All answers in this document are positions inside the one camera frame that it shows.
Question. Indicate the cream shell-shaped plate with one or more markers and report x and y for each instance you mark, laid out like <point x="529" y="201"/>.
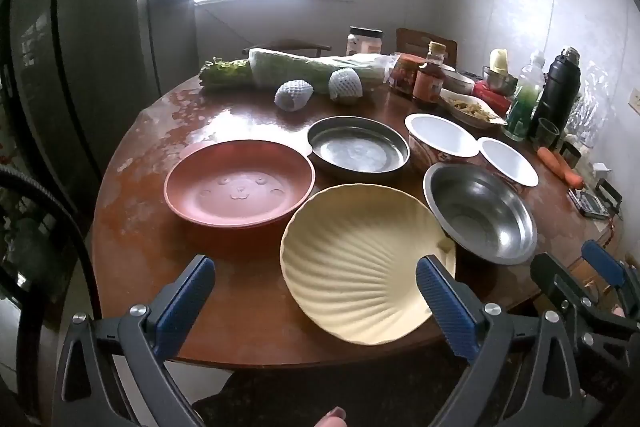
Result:
<point x="350" y="257"/>

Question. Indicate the small steel bowl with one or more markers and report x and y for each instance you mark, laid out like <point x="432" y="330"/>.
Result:
<point x="497" y="82"/>

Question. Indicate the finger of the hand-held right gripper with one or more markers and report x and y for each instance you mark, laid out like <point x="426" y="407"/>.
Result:
<point x="555" y="279"/>
<point x="602" y="262"/>

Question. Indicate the round steel pan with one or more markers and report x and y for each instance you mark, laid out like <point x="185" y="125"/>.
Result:
<point x="357" y="152"/>

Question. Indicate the wooden chair with curved back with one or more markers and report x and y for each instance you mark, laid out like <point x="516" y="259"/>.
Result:
<point x="290" y="45"/>

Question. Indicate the grey refrigerator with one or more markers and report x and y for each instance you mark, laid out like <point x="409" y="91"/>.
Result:
<point x="75" y="57"/>

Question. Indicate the glass cup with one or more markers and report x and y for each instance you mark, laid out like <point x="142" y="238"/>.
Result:
<point x="544" y="132"/>

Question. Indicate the red box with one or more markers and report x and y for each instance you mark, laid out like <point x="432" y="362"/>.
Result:
<point x="492" y="101"/>

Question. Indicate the orange carrot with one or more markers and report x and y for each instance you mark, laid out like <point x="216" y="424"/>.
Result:
<point x="555" y="159"/>

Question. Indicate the person's left hand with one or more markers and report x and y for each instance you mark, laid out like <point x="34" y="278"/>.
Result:
<point x="327" y="418"/>

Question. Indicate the black calculator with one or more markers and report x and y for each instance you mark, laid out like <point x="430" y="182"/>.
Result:
<point x="587" y="203"/>

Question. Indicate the crumpled clear plastic bag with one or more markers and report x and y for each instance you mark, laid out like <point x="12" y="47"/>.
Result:
<point x="592" y="102"/>

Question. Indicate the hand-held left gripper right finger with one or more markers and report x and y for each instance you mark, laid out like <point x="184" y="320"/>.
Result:
<point x="445" y="307"/>

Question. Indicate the white ceramic bowl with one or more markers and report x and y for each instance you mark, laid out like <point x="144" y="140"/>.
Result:
<point x="457" y="82"/>

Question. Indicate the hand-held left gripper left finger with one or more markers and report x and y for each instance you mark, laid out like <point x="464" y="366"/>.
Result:
<point x="175" y="302"/>

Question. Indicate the black thermos flask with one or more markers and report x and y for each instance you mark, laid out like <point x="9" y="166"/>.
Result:
<point x="557" y="92"/>

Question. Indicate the shiny steel bowl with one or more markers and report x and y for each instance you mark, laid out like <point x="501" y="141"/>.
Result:
<point x="480" y="217"/>

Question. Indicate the white dish of pickles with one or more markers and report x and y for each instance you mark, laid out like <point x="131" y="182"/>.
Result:
<point x="470" y="108"/>

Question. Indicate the green leaf lettuce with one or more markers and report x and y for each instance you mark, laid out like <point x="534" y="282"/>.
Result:
<point x="225" y="74"/>

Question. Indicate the dark wooden chair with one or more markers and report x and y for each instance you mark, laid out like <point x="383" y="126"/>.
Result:
<point x="415" y="41"/>

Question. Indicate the amber sauce bottle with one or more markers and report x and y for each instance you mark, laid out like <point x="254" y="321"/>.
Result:
<point x="429" y="84"/>

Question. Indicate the white charger plug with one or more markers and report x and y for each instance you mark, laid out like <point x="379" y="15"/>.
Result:
<point x="601" y="169"/>

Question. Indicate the red sauce jar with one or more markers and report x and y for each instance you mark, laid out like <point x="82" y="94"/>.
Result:
<point x="404" y="77"/>

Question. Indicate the fruit in white foam net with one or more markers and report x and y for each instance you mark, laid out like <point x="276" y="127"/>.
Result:
<point x="292" y="94"/>
<point x="345" y="83"/>

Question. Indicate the yellow plastic cup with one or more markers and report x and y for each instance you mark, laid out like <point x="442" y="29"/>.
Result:
<point x="498" y="59"/>

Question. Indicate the red-brown bear face plate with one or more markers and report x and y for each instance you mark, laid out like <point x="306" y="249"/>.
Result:
<point x="235" y="187"/>

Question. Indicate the clear jar with black lid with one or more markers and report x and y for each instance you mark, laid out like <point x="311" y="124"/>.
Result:
<point x="364" y="43"/>

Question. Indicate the plastic-wrapped napa cabbage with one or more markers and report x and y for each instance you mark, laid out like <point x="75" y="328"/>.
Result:
<point x="295" y="69"/>

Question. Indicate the small white bowl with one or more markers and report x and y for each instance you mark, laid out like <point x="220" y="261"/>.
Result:
<point x="507" y="159"/>

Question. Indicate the wall outlet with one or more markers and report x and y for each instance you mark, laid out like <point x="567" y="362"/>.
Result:
<point x="636" y="101"/>

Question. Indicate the plastic bottle with green liquid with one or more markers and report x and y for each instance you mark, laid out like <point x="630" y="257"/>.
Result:
<point x="522" y="107"/>

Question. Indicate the large white bowl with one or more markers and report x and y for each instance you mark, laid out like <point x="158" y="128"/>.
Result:
<point x="440" y="134"/>

